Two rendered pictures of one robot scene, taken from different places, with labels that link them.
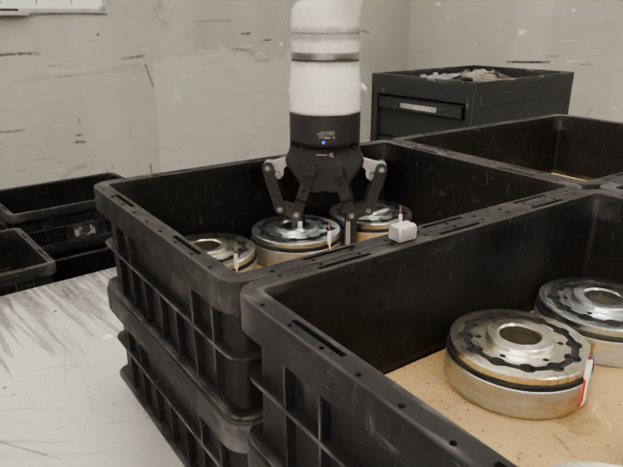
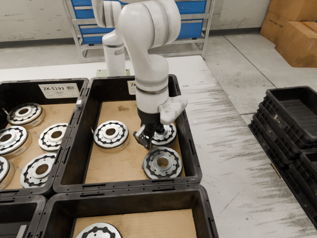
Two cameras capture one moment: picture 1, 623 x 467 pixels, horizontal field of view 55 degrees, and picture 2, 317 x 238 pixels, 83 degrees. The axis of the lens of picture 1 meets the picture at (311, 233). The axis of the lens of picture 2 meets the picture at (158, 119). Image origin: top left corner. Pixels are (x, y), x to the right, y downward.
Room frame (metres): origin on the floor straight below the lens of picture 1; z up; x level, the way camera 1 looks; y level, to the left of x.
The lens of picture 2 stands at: (0.81, -0.28, 1.27)
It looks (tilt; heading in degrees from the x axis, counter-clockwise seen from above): 46 degrees down; 121
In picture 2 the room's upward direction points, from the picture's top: straight up
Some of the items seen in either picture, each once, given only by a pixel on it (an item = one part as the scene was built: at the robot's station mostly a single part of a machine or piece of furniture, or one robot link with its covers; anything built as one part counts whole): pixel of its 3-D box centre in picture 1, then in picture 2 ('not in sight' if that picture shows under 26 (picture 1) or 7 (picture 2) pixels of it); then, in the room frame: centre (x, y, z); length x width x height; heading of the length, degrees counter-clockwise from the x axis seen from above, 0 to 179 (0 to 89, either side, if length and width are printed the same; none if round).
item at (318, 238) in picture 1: (296, 230); (159, 131); (0.63, 0.02, 0.86); 0.10 x 0.10 x 0.01
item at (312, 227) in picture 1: (296, 226); (159, 130); (0.63, 0.02, 0.86); 0.05 x 0.05 x 0.01
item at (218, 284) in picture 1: (336, 195); (132, 118); (0.57, -0.03, 0.92); 0.40 x 0.30 x 0.02; 125
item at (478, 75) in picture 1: (481, 74); not in sight; (2.34, -0.65, 0.88); 0.29 x 0.22 x 0.03; 129
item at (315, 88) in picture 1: (325, 78); (158, 95); (0.65, -0.02, 1.03); 0.11 x 0.09 x 0.06; 177
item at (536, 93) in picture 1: (463, 191); not in sight; (2.23, -0.59, 0.45); 0.60 x 0.45 x 0.90; 129
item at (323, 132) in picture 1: (324, 147); (152, 114); (0.63, -0.01, 0.95); 0.08 x 0.08 x 0.09
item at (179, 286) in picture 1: (336, 244); (134, 130); (0.57, -0.03, 0.87); 0.40 x 0.30 x 0.11; 125
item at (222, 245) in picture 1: (206, 246); not in sight; (0.57, 0.11, 0.86); 0.05 x 0.05 x 0.01
